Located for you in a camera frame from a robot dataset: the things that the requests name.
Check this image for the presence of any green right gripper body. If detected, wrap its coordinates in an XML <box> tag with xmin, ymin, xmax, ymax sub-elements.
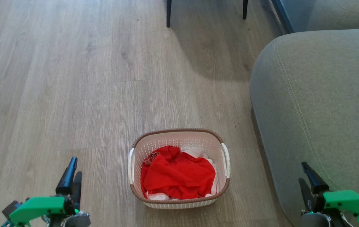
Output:
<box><xmin>312</xmin><ymin>190</ymin><xmax>359</xmax><ymax>224</ymax></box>

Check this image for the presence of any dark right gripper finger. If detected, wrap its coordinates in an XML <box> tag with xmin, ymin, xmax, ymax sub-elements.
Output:
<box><xmin>298</xmin><ymin>178</ymin><xmax>315</xmax><ymax>211</ymax></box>
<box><xmin>301</xmin><ymin>162</ymin><xmax>329</xmax><ymax>195</ymax></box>

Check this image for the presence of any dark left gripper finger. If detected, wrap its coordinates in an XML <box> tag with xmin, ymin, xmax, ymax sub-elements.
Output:
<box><xmin>71</xmin><ymin>172</ymin><xmax>83</xmax><ymax>203</ymax></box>
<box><xmin>55</xmin><ymin>157</ymin><xmax>78</xmax><ymax>195</ymax></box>

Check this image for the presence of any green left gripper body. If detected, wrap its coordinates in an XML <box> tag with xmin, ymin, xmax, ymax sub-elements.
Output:
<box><xmin>9</xmin><ymin>194</ymin><xmax>76</xmax><ymax>227</ymax></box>

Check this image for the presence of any white laundry basket brown rim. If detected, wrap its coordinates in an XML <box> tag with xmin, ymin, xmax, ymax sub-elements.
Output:
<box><xmin>128</xmin><ymin>128</ymin><xmax>231</xmax><ymax>209</ymax></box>

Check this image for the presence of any red garment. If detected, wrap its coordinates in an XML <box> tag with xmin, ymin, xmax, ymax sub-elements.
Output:
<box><xmin>141</xmin><ymin>145</ymin><xmax>216</xmax><ymax>200</ymax></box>

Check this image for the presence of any white garment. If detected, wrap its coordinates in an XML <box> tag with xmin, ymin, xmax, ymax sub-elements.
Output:
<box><xmin>146</xmin><ymin>147</ymin><xmax>219</xmax><ymax>201</ymax></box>

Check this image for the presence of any grey sofa seat cushion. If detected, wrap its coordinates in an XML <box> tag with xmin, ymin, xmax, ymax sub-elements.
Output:
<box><xmin>280</xmin><ymin>0</ymin><xmax>359</xmax><ymax>33</ymax></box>

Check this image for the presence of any dark blue sofa base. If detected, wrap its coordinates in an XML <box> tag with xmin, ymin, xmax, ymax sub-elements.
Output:
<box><xmin>271</xmin><ymin>0</ymin><xmax>294</xmax><ymax>34</ymax></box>

